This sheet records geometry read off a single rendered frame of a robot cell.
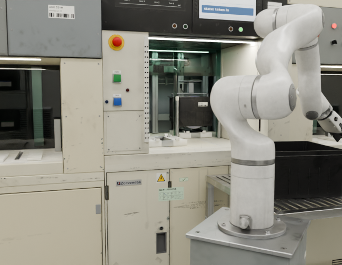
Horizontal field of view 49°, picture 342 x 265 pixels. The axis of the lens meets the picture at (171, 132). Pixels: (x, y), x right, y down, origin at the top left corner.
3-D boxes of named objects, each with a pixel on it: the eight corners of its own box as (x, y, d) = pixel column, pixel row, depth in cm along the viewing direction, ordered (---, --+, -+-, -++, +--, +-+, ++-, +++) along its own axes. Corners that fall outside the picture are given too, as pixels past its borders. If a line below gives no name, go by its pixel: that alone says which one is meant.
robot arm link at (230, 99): (266, 167, 97) (268, 73, 94) (202, 160, 107) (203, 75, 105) (280, 160, 107) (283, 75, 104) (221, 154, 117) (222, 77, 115)
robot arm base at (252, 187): (277, 244, 94) (279, 171, 92) (207, 231, 103) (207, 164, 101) (292, 221, 111) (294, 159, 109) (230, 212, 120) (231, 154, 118)
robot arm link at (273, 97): (235, 127, 106) (293, 130, 97) (223, 94, 99) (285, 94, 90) (281, 31, 135) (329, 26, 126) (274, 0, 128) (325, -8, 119)
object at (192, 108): (176, 133, 225) (176, 79, 222) (167, 130, 244) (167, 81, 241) (214, 132, 232) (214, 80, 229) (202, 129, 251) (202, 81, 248)
